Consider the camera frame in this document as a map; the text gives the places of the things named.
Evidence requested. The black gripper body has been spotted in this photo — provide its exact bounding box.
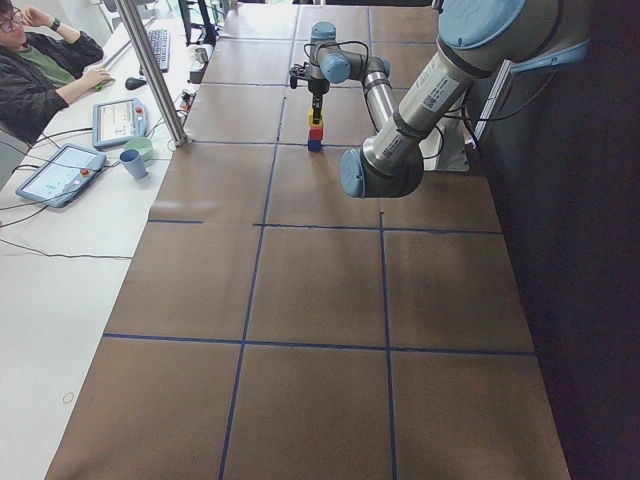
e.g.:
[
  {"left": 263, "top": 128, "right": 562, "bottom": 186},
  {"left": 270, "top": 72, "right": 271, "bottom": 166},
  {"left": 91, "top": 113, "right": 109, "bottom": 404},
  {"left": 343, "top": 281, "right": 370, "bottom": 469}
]
[{"left": 288, "top": 62, "right": 329, "bottom": 95}]

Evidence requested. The yellow wooden block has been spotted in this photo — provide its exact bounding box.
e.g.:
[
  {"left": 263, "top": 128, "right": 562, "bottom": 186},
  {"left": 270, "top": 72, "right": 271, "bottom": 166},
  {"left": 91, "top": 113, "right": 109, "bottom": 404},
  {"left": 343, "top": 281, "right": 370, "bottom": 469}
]
[{"left": 308, "top": 113, "right": 324, "bottom": 129}]

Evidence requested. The red wooden block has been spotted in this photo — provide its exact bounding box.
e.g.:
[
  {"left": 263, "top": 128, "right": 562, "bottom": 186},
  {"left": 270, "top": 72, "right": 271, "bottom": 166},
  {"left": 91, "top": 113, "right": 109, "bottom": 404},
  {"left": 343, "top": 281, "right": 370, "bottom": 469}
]
[{"left": 308, "top": 125, "right": 324, "bottom": 142}]

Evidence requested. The blue wooden block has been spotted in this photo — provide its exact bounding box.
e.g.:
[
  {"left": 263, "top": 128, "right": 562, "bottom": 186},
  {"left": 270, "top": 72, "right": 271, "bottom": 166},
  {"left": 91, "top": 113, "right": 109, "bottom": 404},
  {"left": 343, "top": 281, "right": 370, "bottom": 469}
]
[{"left": 307, "top": 139, "right": 322, "bottom": 152}]

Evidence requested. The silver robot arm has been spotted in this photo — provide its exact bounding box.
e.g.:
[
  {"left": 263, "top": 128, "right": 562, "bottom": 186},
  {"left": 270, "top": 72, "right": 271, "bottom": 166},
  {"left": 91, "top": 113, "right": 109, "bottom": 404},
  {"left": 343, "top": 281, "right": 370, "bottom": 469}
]
[
  {"left": 289, "top": 21, "right": 397, "bottom": 152},
  {"left": 340, "top": 1, "right": 593, "bottom": 198}
]

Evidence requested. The metal cup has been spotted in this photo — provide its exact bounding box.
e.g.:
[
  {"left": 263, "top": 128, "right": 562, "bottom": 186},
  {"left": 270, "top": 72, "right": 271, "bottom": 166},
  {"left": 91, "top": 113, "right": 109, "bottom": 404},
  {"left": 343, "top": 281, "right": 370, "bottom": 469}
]
[{"left": 194, "top": 47, "right": 209, "bottom": 64}]

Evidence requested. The black keyboard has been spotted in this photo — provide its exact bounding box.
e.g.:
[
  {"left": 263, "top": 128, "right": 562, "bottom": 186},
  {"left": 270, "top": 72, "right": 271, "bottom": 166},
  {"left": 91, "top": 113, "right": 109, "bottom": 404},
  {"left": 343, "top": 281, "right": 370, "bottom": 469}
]
[{"left": 147, "top": 29, "right": 171, "bottom": 73}]

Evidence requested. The black computer mouse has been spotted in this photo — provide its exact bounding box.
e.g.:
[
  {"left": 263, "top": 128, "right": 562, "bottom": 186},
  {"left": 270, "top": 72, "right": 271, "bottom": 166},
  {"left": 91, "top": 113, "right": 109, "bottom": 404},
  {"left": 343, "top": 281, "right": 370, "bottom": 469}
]
[{"left": 125, "top": 77, "right": 147, "bottom": 91}]

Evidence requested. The blue plastic cup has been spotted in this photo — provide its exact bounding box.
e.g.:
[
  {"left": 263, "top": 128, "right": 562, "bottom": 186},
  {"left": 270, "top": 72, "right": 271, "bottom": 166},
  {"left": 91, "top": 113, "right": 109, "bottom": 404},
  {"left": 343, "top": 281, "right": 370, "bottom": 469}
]
[{"left": 119, "top": 149, "right": 148, "bottom": 180}]

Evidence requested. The blue teach pendant far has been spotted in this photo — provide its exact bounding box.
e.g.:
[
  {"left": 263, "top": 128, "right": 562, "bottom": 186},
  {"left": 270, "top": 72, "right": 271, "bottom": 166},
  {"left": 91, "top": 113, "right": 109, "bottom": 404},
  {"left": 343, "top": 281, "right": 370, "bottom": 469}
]
[{"left": 92, "top": 98, "right": 148, "bottom": 150}]

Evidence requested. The blue teach pendant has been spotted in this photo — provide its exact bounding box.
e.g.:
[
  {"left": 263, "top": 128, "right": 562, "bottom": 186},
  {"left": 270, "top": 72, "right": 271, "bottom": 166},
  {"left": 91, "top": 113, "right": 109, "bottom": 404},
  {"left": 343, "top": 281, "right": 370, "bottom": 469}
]
[
  {"left": 15, "top": 144, "right": 107, "bottom": 208},
  {"left": 92, "top": 98, "right": 148, "bottom": 150}
]

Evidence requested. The blue teach pendant near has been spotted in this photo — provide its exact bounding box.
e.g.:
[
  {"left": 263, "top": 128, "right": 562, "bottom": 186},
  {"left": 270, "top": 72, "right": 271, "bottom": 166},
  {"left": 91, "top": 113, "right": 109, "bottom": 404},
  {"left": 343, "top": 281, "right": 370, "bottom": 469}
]
[{"left": 15, "top": 144, "right": 107, "bottom": 208}]

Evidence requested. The seated person in jacket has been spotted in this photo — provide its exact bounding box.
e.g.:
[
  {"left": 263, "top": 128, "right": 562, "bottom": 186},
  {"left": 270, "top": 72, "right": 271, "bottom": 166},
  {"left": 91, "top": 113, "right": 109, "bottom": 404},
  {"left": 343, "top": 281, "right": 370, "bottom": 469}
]
[{"left": 1, "top": 1, "right": 113, "bottom": 145}]

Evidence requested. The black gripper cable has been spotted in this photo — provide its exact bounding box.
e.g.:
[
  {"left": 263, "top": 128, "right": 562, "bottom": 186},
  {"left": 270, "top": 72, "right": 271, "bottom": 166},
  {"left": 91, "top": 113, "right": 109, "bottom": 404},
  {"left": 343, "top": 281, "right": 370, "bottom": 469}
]
[{"left": 303, "top": 40, "right": 374, "bottom": 66}]

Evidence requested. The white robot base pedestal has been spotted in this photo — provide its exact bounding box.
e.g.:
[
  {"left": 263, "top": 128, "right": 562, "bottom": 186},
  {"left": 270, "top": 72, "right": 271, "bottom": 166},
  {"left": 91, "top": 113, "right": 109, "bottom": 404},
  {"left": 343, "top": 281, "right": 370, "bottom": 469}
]
[{"left": 435, "top": 107, "right": 472, "bottom": 173}]

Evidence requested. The aluminium frame post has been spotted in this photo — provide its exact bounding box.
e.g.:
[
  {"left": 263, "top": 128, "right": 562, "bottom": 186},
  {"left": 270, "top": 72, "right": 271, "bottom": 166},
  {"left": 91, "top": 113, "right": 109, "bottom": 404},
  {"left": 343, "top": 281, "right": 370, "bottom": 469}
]
[{"left": 115, "top": 0, "right": 188, "bottom": 147}]

